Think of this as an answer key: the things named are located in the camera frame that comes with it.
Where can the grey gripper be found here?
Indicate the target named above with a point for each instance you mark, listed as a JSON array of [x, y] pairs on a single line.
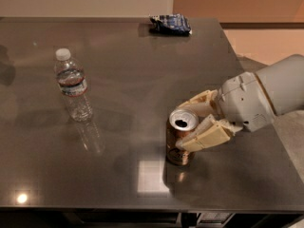
[[243, 101]]

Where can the orange soda can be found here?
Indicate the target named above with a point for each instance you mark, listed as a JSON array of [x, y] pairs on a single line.
[[179, 133]]

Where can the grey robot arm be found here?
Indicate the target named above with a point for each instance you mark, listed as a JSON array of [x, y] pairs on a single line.
[[283, 83]]

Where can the blue chip bag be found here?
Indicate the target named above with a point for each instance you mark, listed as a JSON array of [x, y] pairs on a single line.
[[171, 24]]

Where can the clear plastic water bottle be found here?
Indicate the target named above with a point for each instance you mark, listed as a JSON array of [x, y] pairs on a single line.
[[71, 80]]

